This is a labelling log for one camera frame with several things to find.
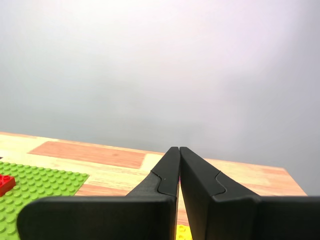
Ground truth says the yellow rectangular brick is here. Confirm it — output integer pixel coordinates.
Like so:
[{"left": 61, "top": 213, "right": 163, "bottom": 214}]
[{"left": 176, "top": 224, "right": 193, "bottom": 240}]

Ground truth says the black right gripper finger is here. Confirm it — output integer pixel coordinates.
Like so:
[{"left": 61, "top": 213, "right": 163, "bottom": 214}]
[
  {"left": 179, "top": 146, "right": 320, "bottom": 240},
  {"left": 16, "top": 146, "right": 181, "bottom": 240}
]

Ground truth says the green studded baseplate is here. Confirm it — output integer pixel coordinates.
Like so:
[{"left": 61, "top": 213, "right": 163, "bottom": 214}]
[{"left": 0, "top": 161, "right": 90, "bottom": 240}]

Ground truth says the red square brick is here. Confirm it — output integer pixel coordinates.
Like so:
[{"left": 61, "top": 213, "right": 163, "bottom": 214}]
[{"left": 0, "top": 174, "right": 17, "bottom": 198}]

